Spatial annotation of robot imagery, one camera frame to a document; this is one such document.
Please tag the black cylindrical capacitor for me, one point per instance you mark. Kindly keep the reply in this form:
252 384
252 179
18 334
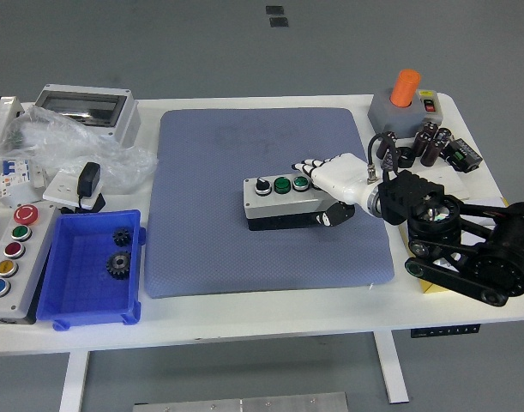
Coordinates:
382 148
430 129
431 153
422 146
442 136
388 163

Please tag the orange cylinder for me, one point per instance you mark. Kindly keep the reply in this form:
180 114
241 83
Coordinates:
405 88

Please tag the grey enclosure with clear lid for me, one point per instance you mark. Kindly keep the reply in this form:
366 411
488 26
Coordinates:
90 107

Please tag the black table control panel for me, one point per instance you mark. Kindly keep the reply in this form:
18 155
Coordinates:
446 331

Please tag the clear plastic bag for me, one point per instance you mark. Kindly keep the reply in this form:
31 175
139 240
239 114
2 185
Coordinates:
81 137

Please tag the large black gear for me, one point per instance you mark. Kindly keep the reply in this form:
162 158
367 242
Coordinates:
118 265

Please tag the black module with green terminal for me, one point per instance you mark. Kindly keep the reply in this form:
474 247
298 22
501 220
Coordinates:
463 155

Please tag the white plastic enclosure box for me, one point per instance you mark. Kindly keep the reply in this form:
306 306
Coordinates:
2 116

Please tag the small black gear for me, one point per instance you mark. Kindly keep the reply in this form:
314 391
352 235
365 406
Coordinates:
122 237

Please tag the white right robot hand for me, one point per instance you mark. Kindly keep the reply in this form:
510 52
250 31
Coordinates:
343 178

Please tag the grey switch box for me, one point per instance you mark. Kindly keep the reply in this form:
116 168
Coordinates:
390 116

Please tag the black floor outlet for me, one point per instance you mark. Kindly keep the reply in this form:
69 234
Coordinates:
278 22
275 10

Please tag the yellow and white carton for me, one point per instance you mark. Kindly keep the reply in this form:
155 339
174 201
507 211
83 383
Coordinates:
433 287

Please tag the white table leg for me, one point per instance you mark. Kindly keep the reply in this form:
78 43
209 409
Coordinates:
392 369
74 382

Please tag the white circuit breaker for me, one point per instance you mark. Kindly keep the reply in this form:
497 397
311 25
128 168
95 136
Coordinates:
10 176

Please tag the blue plastic bin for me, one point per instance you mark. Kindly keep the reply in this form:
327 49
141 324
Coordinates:
86 279

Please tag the blue-grey padded mat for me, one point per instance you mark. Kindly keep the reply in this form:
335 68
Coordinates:
201 249

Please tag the grey metal plate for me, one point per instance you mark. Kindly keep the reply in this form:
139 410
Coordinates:
240 404

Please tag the white wall socket plate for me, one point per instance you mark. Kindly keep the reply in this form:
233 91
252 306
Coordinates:
60 189

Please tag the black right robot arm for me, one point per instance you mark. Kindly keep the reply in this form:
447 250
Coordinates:
493 266

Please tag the black power adapter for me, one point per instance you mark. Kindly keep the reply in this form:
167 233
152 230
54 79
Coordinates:
89 178

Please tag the grey five-button control box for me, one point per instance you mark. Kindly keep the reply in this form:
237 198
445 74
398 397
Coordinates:
25 266

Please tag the grey four-button control box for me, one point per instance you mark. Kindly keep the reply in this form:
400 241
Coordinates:
278 206

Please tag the white wall switch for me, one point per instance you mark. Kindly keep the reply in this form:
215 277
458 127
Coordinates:
454 178

